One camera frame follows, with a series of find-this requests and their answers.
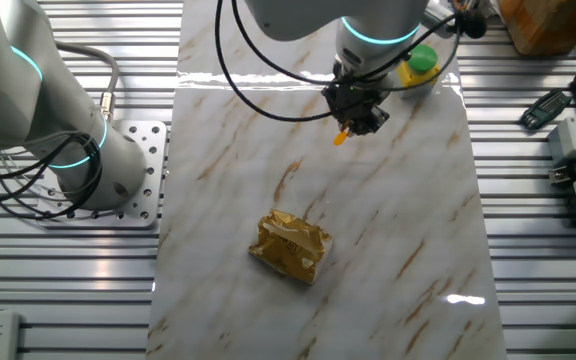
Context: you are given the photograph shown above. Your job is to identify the black round cable clip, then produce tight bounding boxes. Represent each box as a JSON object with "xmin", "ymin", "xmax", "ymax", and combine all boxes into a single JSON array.
[{"xmin": 455, "ymin": 9, "xmax": 489, "ymax": 40}]

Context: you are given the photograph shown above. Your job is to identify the grey metal box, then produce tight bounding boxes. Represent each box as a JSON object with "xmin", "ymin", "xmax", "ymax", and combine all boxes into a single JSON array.
[{"xmin": 547, "ymin": 117, "xmax": 576, "ymax": 166}]

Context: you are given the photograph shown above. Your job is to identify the silver clamp orange wires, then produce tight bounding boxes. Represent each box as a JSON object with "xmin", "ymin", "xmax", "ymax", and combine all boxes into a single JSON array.
[{"xmin": 451, "ymin": 0, "xmax": 500, "ymax": 16}]

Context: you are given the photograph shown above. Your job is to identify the small silver metal device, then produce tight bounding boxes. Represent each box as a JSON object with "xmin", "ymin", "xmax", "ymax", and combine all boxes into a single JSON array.
[{"xmin": 547, "ymin": 164, "xmax": 576, "ymax": 189}]

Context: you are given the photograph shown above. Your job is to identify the green button yellow box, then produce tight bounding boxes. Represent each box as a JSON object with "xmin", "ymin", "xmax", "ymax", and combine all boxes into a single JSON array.
[{"xmin": 396, "ymin": 43, "xmax": 442, "ymax": 91}]

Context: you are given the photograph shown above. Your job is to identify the marble pattern mat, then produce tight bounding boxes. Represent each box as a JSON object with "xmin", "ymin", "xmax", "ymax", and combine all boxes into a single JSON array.
[{"xmin": 145, "ymin": 0, "xmax": 509, "ymax": 360}]

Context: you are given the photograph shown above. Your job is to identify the wooden box top right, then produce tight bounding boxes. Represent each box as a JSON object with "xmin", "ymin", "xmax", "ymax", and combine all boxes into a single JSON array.
[{"xmin": 497, "ymin": 0, "xmax": 576, "ymax": 56}]

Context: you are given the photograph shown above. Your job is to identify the thick grey cable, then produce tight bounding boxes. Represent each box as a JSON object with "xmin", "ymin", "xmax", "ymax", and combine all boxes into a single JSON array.
[{"xmin": 55, "ymin": 40, "xmax": 121, "ymax": 124}]

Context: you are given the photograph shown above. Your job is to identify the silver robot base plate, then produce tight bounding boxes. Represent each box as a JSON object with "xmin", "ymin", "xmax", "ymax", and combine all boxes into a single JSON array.
[{"xmin": 35, "ymin": 119, "xmax": 169, "ymax": 230}]

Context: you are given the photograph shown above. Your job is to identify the green bit set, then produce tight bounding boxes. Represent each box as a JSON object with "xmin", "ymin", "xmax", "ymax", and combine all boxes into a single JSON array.
[{"xmin": 519, "ymin": 88, "xmax": 573, "ymax": 131}]

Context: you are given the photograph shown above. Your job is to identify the gold foil packet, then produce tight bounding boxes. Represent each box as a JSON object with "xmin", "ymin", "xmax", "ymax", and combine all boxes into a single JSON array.
[{"xmin": 247, "ymin": 208, "xmax": 335, "ymax": 285}]

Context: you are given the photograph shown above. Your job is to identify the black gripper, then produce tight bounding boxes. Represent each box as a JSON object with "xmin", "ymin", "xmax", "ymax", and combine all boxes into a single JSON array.
[{"xmin": 321, "ymin": 82, "xmax": 391, "ymax": 137}]

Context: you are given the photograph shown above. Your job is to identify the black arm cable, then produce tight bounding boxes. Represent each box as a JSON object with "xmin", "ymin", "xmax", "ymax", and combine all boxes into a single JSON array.
[
  {"xmin": 230, "ymin": 0, "xmax": 464, "ymax": 94},
  {"xmin": 214, "ymin": 0, "xmax": 339, "ymax": 123}
]

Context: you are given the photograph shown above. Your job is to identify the base cable bundle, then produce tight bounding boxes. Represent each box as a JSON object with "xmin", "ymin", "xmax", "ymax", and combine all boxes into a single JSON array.
[{"xmin": 0, "ymin": 130, "xmax": 104, "ymax": 221}]

